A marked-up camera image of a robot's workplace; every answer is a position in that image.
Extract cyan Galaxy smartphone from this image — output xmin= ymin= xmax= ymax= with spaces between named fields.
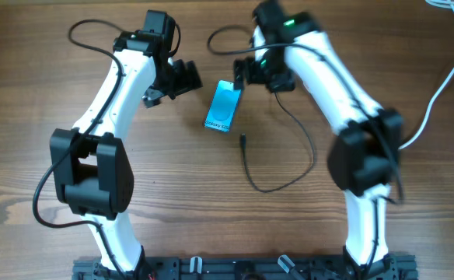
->
xmin=204 ymin=80 xmax=242 ymax=133

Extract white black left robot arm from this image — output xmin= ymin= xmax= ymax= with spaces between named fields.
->
xmin=47 ymin=10 xmax=202 ymax=277

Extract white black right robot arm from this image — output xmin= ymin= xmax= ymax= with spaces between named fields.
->
xmin=234 ymin=1 xmax=404 ymax=279

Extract black USB charger cable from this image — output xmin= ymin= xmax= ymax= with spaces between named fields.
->
xmin=239 ymin=92 xmax=317 ymax=194

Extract white power strip cord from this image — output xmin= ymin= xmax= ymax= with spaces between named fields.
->
xmin=397 ymin=0 xmax=454 ymax=151

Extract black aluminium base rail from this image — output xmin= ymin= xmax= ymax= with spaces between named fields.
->
xmin=72 ymin=254 xmax=418 ymax=280

